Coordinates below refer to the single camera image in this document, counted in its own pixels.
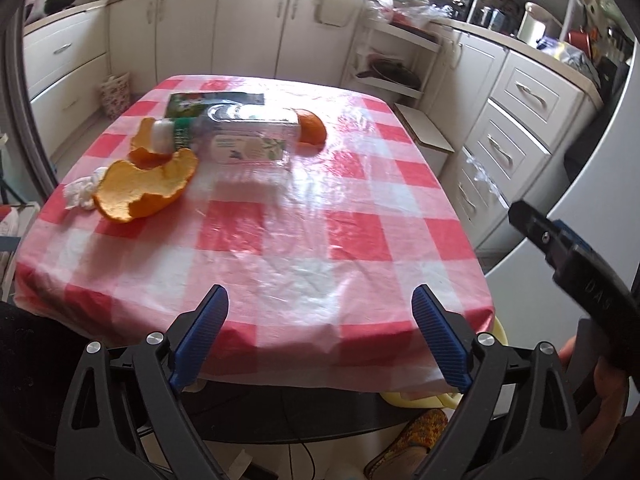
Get large orange peel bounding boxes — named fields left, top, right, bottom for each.
left=92, top=148, right=198, bottom=223

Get white tissue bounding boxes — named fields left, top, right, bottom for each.
left=63, top=167, right=107, bottom=211

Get clear plastic bottle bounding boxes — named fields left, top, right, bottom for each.
left=150, top=102, right=300, bottom=166

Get green juice carton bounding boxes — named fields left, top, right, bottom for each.
left=164, top=91, right=265, bottom=119

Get yellow plastic trash bin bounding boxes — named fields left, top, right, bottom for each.
left=380, top=316, right=509, bottom=411

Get person's right hand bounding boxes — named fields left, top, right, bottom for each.
left=579, top=356, right=639, bottom=479

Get grey refrigerator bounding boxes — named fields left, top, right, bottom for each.
left=482, top=44, right=640, bottom=361

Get yellow patterned slipper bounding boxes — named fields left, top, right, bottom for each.
left=363, top=408, right=448, bottom=480

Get white drawer cabinet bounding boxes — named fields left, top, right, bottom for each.
left=422, top=30, right=603, bottom=261

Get small white step stool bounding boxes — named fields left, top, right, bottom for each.
left=393, top=104, right=454, bottom=177

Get red white checkered tablecloth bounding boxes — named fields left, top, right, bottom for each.
left=14, top=75, right=494, bottom=392

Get white electric kettle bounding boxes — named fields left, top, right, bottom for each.
left=516, top=2, right=562, bottom=48

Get black frying pan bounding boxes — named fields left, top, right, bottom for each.
left=356, top=58, right=421, bottom=90

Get white storage rack shelf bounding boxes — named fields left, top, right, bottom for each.
left=341, top=18, right=442, bottom=106

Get floral fabric basket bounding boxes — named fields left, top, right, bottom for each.
left=99, top=73, right=131, bottom=120

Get white lower cabinets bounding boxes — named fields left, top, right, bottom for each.
left=23, top=0, right=364, bottom=143

